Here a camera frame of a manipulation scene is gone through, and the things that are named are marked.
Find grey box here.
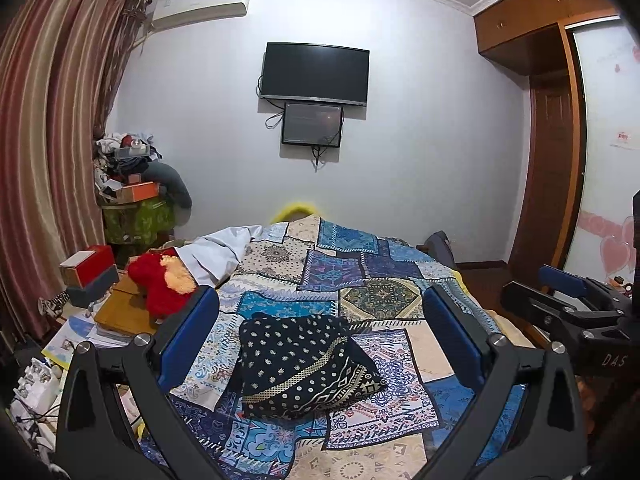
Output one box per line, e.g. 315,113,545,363
66,266,121,307

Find white shirt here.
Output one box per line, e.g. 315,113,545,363
177,224,263,288

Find grey neck pillow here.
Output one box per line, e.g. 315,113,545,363
142,161,193,226

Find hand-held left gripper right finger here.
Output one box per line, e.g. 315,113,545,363
400,285,588,480

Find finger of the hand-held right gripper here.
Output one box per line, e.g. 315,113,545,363
539,266,640,313
501,281,631,353

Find dark grey bag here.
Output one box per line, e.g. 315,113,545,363
417,230,456,268

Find navy patterned hoodie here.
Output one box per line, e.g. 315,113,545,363
237,314,388,421

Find white air conditioner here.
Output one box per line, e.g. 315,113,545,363
150,0,251,31

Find orange box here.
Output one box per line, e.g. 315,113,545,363
114,181,162,205

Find striped brown curtain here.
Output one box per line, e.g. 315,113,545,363
0,0,151,331

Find brown cardboard box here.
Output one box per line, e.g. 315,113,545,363
94,275,166,338

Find large black wall television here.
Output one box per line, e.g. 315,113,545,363
260,41,371,107

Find white sliding door heart stickers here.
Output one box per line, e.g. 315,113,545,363
560,15,640,291

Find beige bed sheet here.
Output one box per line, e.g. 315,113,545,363
487,307,536,348

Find stack of books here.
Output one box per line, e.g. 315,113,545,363
42,310,131,371

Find yellow pillow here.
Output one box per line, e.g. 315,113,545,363
270,201,317,223

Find pile of clothes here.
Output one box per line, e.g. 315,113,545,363
94,131,161,196

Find small black wall monitor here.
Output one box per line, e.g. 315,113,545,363
281,101,345,149

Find red white box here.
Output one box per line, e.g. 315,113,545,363
59,244,113,288

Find green patterned cloth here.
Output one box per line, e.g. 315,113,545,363
102,197,176,245

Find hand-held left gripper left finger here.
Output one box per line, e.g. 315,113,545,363
54,285,236,480

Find wooden wardrobe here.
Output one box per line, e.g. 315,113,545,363
472,0,621,291

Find red plush toy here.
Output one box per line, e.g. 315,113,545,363
127,247,196,318

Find white plastic device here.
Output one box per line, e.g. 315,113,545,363
12,357,61,411

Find black white striped cloth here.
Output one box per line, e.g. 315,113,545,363
39,290,71,317

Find blue patchwork blanket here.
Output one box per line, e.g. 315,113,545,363
135,215,531,480

